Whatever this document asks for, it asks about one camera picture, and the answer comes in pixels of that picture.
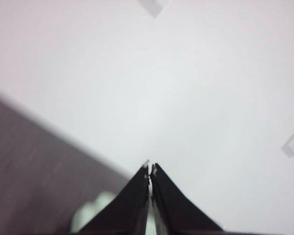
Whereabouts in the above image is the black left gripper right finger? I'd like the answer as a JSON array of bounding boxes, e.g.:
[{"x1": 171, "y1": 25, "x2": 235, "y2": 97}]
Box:
[{"x1": 150, "y1": 163, "x2": 223, "y2": 233}]

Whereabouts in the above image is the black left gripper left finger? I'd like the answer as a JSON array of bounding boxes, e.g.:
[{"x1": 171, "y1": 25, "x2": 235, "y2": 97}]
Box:
[{"x1": 78, "y1": 159, "x2": 150, "y2": 233}]

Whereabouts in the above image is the green griddle cover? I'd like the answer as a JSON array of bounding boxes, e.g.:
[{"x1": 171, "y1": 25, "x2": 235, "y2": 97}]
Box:
[{"x1": 70, "y1": 190, "x2": 116, "y2": 233}]

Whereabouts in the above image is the white wall socket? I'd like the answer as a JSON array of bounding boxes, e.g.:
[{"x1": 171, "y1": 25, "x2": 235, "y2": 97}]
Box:
[{"x1": 280, "y1": 130, "x2": 294, "y2": 158}]

